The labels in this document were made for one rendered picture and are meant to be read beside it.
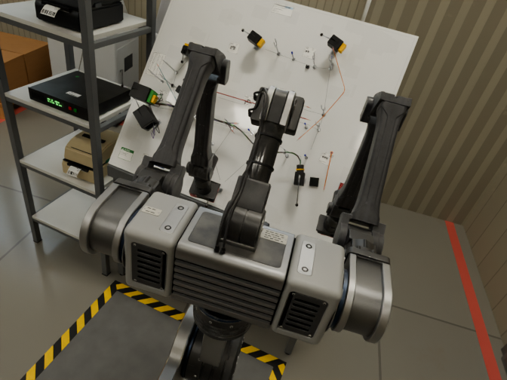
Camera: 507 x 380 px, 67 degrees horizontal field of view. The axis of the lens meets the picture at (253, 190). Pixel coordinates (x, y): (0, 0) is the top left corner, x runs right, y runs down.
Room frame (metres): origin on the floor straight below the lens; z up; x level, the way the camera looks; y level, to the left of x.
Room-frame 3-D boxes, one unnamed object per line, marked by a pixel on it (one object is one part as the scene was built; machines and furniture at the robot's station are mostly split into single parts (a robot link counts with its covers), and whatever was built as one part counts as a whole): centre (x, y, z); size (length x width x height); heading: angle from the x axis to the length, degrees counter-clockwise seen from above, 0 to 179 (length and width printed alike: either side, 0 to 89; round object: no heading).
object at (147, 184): (0.65, 0.24, 1.45); 0.09 x 0.08 x 0.12; 84
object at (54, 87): (1.75, 0.97, 1.09); 0.35 x 0.33 x 0.07; 75
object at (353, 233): (0.67, -0.26, 1.43); 0.10 x 0.05 x 0.09; 174
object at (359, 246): (0.59, -0.25, 1.45); 0.09 x 0.08 x 0.12; 84
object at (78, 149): (1.74, 0.92, 0.76); 0.30 x 0.21 x 0.20; 169
